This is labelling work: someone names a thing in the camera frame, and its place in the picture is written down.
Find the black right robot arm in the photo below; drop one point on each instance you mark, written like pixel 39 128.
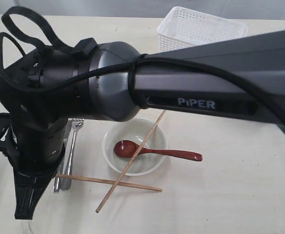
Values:
pixel 241 79

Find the silver table knife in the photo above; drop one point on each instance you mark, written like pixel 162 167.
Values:
pixel 57 180

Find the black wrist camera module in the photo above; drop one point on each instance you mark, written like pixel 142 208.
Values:
pixel 7 144

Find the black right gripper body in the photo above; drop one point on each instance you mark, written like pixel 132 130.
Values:
pixel 32 152

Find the white and black bowl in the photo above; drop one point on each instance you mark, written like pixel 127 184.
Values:
pixel 134 130

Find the white perforated plastic basket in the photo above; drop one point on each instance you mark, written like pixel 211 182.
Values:
pixel 183 28

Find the silver metal fork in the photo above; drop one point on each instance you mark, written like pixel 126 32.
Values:
pixel 77 124

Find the brown wooden spoon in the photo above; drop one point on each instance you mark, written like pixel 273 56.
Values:
pixel 127 148

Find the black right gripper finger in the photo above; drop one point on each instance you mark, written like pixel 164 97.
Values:
pixel 28 191

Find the wooden chopstick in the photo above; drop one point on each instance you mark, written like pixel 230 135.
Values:
pixel 110 182
pixel 115 184

